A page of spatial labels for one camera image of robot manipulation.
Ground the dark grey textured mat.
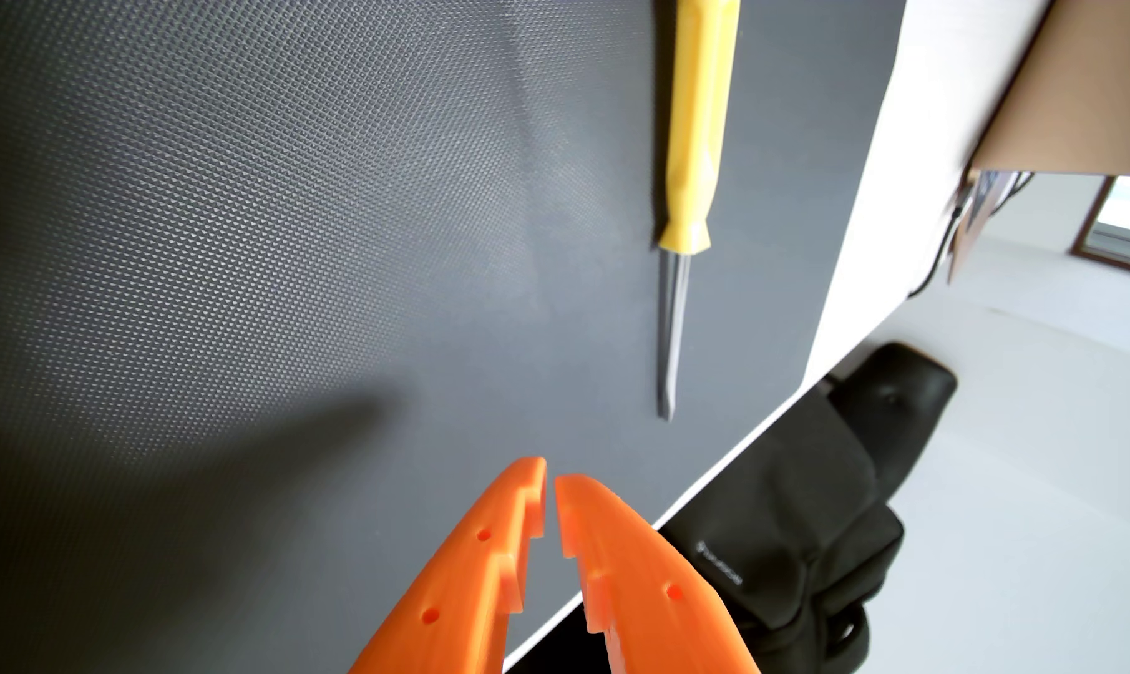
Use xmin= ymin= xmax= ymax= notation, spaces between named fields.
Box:
xmin=0 ymin=0 xmax=907 ymax=674

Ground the brown cardboard box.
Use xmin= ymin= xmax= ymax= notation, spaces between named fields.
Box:
xmin=945 ymin=0 xmax=1130 ymax=284

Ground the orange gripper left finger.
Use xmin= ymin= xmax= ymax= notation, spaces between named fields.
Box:
xmin=348 ymin=456 xmax=548 ymax=674

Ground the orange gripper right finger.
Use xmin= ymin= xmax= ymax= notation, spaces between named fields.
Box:
xmin=555 ymin=474 xmax=762 ymax=674

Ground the black cable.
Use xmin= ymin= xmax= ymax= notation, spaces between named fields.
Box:
xmin=907 ymin=168 xmax=1036 ymax=299

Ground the black leather stool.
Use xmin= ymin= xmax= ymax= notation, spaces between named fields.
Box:
xmin=825 ymin=341 xmax=959 ymax=502

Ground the yellow handled screwdriver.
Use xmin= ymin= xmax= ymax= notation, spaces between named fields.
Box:
xmin=655 ymin=0 xmax=743 ymax=424

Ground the brown window frame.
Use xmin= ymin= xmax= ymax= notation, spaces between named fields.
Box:
xmin=1070 ymin=176 xmax=1130 ymax=280

